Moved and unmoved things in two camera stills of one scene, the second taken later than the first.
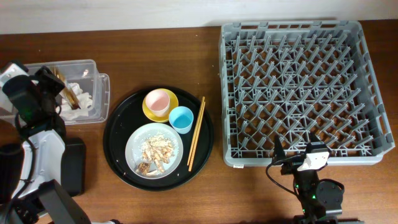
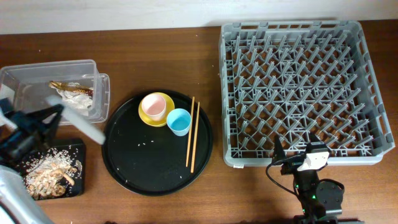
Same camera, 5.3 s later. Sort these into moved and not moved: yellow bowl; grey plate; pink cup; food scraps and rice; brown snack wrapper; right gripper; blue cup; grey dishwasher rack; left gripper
Moved: left gripper; yellow bowl; pink cup; food scraps and rice; brown snack wrapper; grey plate
Not moved: grey dishwasher rack; right gripper; blue cup
